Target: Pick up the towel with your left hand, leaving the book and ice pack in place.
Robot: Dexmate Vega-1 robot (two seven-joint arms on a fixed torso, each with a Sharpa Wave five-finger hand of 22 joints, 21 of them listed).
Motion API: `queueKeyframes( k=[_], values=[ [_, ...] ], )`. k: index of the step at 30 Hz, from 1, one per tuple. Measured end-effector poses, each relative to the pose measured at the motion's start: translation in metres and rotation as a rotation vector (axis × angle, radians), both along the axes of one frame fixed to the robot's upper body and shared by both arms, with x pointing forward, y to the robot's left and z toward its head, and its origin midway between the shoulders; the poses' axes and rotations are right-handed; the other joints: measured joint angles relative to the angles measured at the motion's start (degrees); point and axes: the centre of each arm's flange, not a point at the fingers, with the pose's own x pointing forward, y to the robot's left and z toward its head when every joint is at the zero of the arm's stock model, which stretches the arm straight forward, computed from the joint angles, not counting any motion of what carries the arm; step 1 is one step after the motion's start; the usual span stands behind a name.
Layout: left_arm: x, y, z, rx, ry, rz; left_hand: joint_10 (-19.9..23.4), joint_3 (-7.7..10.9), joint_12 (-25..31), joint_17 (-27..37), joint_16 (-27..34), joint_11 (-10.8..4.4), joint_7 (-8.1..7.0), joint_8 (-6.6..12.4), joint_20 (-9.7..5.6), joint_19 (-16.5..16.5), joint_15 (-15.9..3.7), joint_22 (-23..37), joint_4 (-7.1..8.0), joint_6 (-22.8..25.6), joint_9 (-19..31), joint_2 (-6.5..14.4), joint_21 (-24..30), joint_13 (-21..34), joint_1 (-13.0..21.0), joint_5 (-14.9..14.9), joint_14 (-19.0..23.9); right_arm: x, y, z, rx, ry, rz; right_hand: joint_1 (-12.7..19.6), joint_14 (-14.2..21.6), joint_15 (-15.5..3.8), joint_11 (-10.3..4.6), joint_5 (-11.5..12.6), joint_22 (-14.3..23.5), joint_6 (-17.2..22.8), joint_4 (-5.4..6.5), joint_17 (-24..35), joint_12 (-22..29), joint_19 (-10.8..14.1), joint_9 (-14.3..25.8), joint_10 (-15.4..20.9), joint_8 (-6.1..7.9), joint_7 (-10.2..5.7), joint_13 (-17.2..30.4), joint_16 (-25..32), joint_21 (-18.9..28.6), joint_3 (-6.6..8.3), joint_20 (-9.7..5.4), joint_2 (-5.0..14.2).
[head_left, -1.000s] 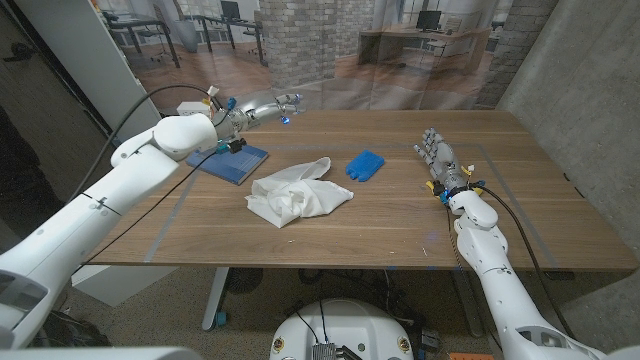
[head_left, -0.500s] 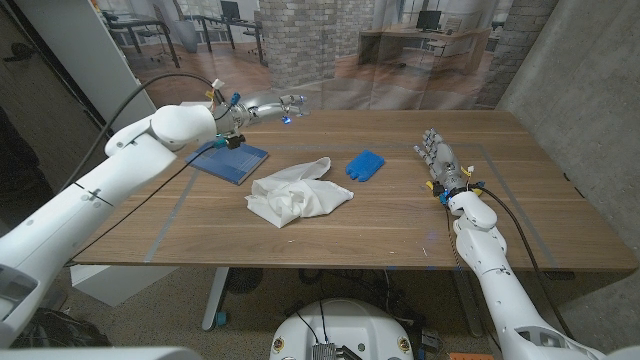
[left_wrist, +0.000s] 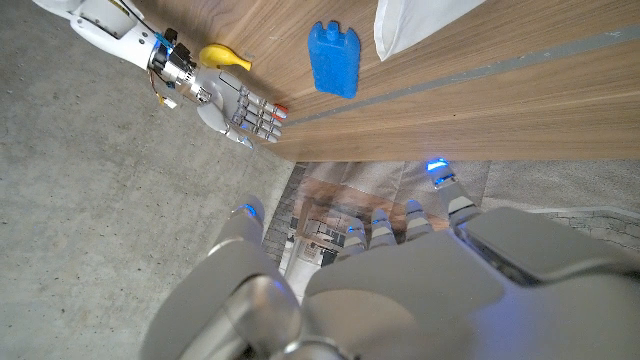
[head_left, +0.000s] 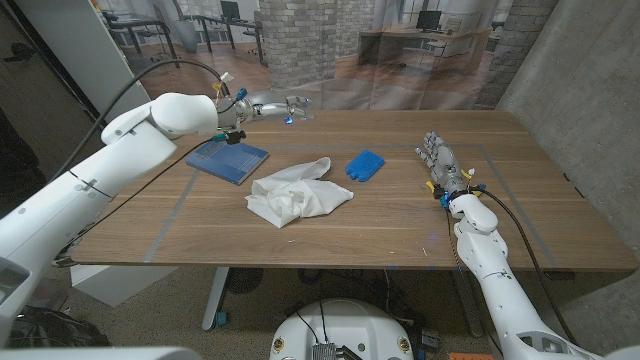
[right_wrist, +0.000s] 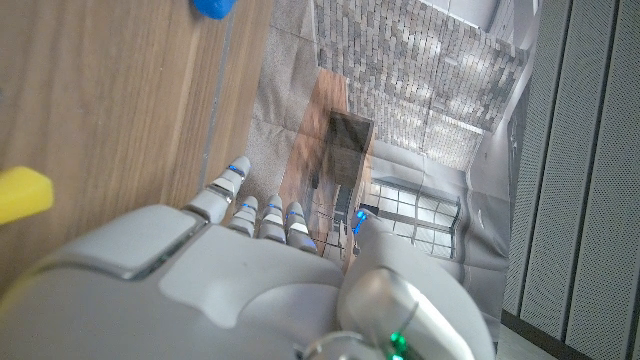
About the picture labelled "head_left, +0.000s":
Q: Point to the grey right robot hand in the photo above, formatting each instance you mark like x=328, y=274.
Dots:
x=445, y=165

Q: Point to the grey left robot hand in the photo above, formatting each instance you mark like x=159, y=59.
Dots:
x=235, y=112

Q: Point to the white towel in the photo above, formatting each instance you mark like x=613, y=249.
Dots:
x=300, y=197

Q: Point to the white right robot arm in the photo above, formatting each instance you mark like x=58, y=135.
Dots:
x=500, y=280

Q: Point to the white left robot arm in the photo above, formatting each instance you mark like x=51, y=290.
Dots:
x=100, y=175

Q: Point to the blue book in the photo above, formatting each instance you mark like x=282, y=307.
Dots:
x=227, y=161

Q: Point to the printed office backdrop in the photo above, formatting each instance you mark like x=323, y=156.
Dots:
x=350, y=60

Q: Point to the grey table leg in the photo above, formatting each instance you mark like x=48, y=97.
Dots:
x=467, y=310

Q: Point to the black round fan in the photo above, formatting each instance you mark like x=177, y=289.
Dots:
x=243, y=280

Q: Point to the white cabinet panel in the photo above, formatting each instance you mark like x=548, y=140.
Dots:
x=75, y=50

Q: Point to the white table leg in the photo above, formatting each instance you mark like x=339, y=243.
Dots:
x=216, y=297

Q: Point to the orange object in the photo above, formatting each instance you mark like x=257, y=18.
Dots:
x=470, y=356

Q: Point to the white robot torso base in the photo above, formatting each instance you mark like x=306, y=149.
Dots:
x=342, y=330

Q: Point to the white box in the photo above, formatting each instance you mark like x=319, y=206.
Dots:
x=120, y=282

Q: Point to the person in dark clothes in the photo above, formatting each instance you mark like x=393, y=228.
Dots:
x=17, y=165

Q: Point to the black bag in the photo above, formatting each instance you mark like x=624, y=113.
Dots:
x=55, y=330

